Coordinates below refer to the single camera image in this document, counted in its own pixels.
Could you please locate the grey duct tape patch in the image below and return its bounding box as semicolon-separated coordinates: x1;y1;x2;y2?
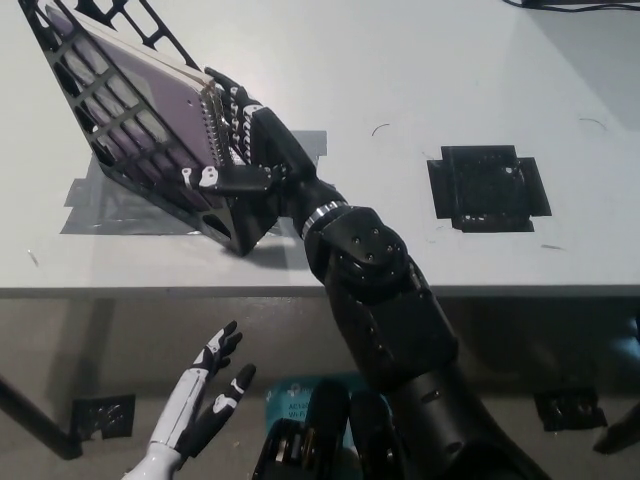
59;130;329;237

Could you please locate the teal router box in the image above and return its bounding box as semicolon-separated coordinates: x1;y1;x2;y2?
264;375;362;426

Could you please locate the black plastic lattice file shelf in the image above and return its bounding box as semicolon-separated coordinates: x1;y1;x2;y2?
18;0;281;257

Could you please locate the dark flat device base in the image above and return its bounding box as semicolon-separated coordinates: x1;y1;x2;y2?
522;0;640;6

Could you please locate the thin black cable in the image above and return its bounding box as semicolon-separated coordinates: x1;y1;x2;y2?
502;0;640;12

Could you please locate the dark angled furniture leg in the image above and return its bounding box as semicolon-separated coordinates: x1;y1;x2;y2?
592;412;640;455

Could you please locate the black square tape patch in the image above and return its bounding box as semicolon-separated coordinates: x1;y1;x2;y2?
426;144;554;234

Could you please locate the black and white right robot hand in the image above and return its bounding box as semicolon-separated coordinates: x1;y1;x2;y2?
181;67;347;222

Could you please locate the purple spiral notebook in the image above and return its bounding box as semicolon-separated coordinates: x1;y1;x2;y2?
42;2;227;211

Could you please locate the black metal table leg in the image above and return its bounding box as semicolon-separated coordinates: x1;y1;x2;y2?
0;372;85;461

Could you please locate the black tape floor marker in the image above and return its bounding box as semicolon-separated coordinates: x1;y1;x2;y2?
71;393;137;441
533;387;609;434

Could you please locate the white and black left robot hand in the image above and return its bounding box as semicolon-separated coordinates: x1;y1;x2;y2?
149;319;257;459

